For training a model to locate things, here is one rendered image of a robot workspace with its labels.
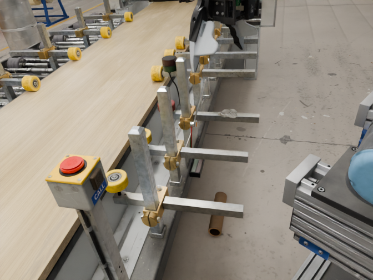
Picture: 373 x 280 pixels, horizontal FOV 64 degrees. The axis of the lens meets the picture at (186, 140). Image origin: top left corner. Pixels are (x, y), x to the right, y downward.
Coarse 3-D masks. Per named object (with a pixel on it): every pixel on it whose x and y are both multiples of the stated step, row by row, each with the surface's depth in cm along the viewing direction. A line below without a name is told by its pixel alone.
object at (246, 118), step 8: (176, 112) 136; (200, 112) 134; (208, 112) 134; (216, 112) 133; (200, 120) 134; (208, 120) 133; (216, 120) 132; (224, 120) 131; (232, 120) 131; (240, 120) 130; (248, 120) 129; (256, 120) 128
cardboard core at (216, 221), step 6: (222, 192) 200; (216, 198) 196; (222, 198) 195; (216, 216) 183; (222, 216) 185; (210, 222) 182; (216, 222) 180; (222, 222) 183; (210, 228) 178; (216, 228) 176; (210, 234) 181; (216, 234) 181
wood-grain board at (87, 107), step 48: (96, 48) 212; (144, 48) 203; (48, 96) 153; (96, 96) 148; (144, 96) 143; (0, 144) 119; (48, 144) 116; (96, 144) 113; (0, 192) 96; (48, 192) 94; (0, 240) 80; (48, 240) 79
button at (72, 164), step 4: (72, 156) 52; (76, 156) 52; (64, 160) 52; (68, 160) 52; (72, 160) 51; (76, 160) 51; (80, 160) 51; (60, 164) 51; (64, 164) 51; (68, 164) 50; (72, 164) 50; (76, 164) 50; (80, 164) 51; (60, 168) 50; (64, 168) 50; (68, 168) 50; (72, 168) 50; (76, 168) 50; (80, 168) 50; (64, 172) 50; (68, 172) 50; (72, 172) 50
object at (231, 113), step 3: (222, 111) 132; (225, 111) 130; (228, 111) 130; (231, 111) 131; (234, 111) 131; (219, 114) 130; (222, 114) 129; (225, 114) 129; (228, 114) 129; (231, 114) 128; (234, 114) 128; (231, 117) 128; (234, 117) 128
